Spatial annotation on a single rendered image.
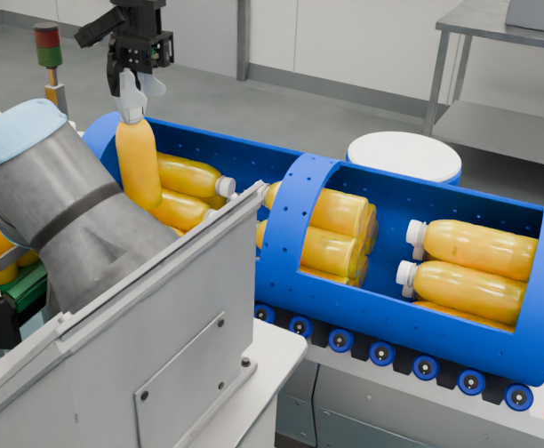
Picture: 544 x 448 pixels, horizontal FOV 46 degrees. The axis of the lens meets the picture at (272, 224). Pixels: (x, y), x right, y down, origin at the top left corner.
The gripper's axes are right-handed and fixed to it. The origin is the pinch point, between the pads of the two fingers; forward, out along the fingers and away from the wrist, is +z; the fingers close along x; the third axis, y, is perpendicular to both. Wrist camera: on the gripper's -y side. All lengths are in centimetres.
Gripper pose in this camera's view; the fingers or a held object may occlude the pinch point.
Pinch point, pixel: (131, 110)
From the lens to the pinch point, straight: 117.1
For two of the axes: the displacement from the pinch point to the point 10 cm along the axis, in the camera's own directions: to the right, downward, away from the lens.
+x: 4.0, -4.7, 7.9
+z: -0.3, 8.5, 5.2
